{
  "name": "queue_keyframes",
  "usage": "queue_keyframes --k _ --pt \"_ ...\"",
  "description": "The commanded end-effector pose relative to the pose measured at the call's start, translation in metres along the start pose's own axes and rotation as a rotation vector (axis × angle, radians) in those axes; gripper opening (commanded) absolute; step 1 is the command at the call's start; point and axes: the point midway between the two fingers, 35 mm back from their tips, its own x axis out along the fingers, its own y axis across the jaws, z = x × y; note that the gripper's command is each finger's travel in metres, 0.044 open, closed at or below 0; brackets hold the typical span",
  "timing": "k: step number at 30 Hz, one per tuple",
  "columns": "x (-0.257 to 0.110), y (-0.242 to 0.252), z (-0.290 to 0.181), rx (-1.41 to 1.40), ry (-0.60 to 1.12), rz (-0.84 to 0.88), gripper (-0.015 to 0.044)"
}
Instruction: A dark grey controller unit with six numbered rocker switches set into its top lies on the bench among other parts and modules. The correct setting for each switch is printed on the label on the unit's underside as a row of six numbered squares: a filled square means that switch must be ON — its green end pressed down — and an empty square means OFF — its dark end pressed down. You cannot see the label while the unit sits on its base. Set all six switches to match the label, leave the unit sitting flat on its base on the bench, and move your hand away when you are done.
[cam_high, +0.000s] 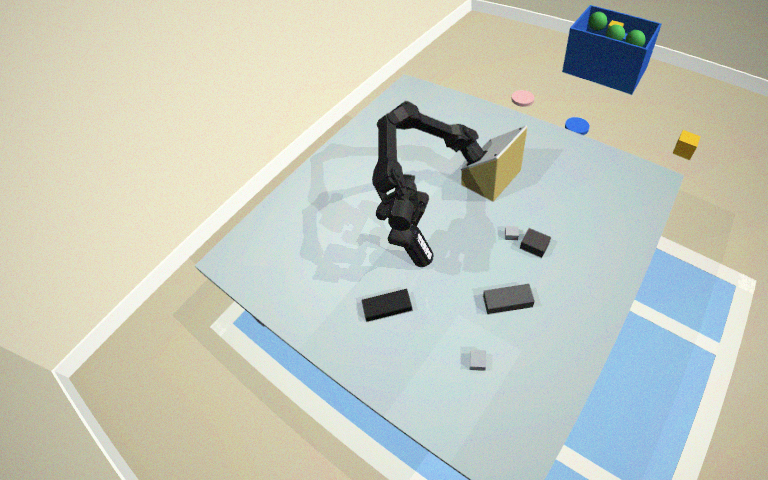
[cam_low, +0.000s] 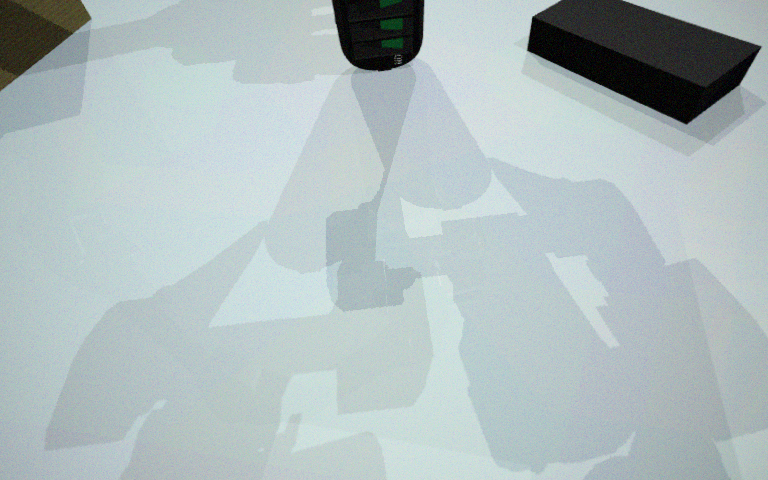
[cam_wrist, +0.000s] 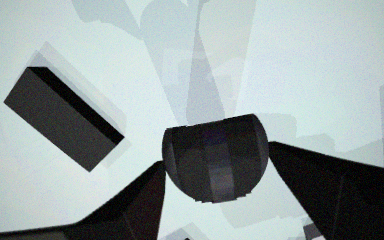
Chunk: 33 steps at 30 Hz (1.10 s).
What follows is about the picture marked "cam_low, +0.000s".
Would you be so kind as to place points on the dark grey switch panel with green rocker switches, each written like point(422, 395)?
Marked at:
point(379, 34)

